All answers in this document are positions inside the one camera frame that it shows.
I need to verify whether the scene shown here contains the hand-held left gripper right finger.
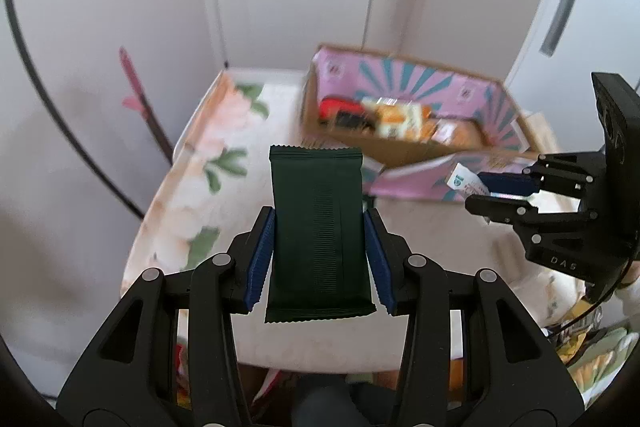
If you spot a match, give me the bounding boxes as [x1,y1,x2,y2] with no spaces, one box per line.
[362,207,585,427]

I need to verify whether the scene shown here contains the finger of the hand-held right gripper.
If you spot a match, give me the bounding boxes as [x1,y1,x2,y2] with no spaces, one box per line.
[476,151,607,200]
[465,194,601,253]

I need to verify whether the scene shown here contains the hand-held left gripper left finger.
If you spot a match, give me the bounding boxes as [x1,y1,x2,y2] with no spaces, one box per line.
[56,206,277,427]

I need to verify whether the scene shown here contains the small white sachet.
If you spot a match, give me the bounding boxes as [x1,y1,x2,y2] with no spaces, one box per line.
[445,162,493,225]

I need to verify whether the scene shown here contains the dark green snack packet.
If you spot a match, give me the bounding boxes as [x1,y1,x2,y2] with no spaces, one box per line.
[264,144,377,324]

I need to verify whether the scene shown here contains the orange cake packet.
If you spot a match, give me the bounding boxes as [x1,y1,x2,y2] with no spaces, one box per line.
[427,117,487,146]

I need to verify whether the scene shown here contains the pink printed cardboard box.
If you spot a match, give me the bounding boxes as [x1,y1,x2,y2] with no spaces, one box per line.
[300,44,538,204]

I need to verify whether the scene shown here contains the snack packets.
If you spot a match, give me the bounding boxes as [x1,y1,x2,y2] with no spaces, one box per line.
[361,98,432,140]

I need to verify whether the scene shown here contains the red black snack packet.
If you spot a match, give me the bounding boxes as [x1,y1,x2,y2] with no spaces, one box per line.
[318,96,377,135]

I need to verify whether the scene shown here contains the floral tablecloth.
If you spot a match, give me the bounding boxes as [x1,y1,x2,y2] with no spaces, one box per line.
[120,72,586,375]

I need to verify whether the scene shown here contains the green floral cushion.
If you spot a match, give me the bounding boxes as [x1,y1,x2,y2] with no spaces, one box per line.
[560,327,631,390]

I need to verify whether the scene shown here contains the dark cloth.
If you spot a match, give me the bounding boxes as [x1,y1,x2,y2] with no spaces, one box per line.
[290,374,396,427]

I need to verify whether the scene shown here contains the pink stick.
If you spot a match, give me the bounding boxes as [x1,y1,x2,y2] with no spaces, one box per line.
[118,47,173,165]

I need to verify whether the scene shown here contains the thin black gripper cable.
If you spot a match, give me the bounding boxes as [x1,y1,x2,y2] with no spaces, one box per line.
[547,257,637,339]

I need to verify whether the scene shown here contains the grey recessed wardrobe handle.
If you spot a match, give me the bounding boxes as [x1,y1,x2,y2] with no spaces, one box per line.
[541,0,582,56]

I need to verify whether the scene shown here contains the black curved cable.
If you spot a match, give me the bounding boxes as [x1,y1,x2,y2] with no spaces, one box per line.
[0,0,146,220]

